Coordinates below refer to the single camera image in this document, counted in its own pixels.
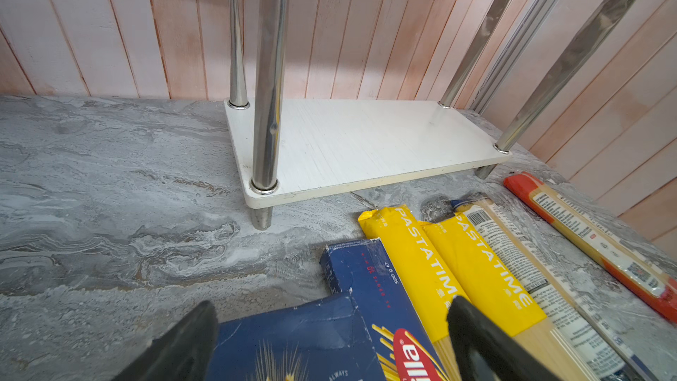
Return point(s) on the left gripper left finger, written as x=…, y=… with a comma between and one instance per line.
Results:
x=183, y=353

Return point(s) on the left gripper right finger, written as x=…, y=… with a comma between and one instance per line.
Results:
x=482, y=350

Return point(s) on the red spaghetti bag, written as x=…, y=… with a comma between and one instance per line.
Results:
x=632, y=269

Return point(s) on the wide blue Barilla pasta box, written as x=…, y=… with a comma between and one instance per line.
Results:
x=322, y=340

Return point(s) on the white two-tier shelf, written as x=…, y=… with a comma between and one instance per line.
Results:
x=291, y=150

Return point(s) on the yellow Pastatime spaghetti bag middle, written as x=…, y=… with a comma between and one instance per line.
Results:
x=500, y=296

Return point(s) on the yellow pastatime spaghetti bag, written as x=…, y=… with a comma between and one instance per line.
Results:
x=500, y=296
x=427, y=279

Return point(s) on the narrow blue Barilla spaghetti box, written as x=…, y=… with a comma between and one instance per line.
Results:
x=403, y=349

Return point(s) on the yellow Pastatime spaghetti bag left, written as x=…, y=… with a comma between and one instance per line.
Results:
x=427, y=279

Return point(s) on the dark blue clear spaghetti bag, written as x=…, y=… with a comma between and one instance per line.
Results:
x=575, y=319

